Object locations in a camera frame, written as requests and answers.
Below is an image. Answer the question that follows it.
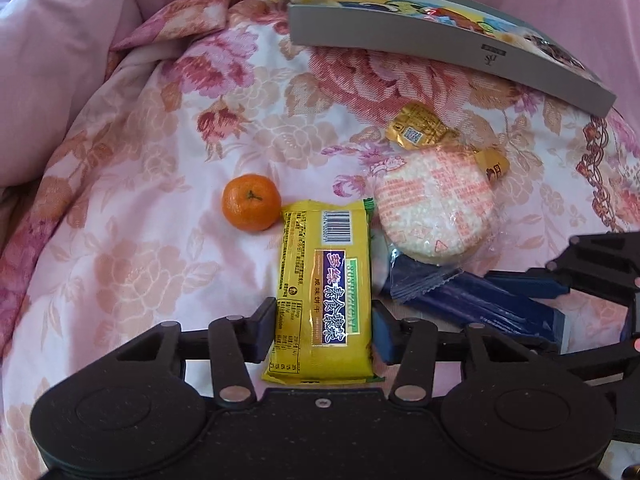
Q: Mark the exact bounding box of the pale pink quilt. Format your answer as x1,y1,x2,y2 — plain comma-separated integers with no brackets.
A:
0,0,146,188

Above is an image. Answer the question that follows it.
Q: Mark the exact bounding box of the grey cartoon print tray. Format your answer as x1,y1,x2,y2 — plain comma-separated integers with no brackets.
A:
286,0,618,117

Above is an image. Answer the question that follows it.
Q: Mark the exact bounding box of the round rice cracker packet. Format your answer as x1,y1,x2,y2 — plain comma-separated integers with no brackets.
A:
372,142,501,267

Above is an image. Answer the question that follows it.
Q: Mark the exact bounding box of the dark blue snack packet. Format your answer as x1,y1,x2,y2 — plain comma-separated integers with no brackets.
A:
389,252,569,353

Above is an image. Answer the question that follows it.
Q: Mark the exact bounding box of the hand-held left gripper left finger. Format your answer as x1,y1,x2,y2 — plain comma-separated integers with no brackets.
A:
115,297,278,407

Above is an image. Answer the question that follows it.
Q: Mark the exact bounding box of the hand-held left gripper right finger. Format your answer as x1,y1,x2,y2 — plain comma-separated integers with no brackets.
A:
371,305,521,407

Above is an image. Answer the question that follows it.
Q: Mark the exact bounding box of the yellow biscuit packet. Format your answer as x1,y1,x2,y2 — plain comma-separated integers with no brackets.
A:
262,198,386,386

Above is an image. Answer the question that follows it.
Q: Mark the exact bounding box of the golden foil snack packet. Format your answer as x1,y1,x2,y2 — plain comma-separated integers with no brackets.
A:
385,101,463,150

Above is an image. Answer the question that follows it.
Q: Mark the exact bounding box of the yellow portrait snack packet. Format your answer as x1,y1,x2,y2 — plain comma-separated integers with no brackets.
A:
472,147,511,184

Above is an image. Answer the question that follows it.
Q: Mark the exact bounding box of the orange mandarin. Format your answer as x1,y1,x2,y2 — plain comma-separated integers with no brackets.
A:
221,174,282,232

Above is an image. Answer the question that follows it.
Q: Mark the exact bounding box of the floral bedsheet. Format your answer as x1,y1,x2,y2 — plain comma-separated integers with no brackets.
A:
0,0,640,480

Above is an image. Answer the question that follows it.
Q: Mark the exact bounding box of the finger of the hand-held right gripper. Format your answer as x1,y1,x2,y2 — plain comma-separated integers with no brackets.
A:
485,232,640,307
545,337,640,386

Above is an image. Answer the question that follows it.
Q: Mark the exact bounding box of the floral pillow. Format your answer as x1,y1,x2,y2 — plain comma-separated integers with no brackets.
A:
110,0,239,53

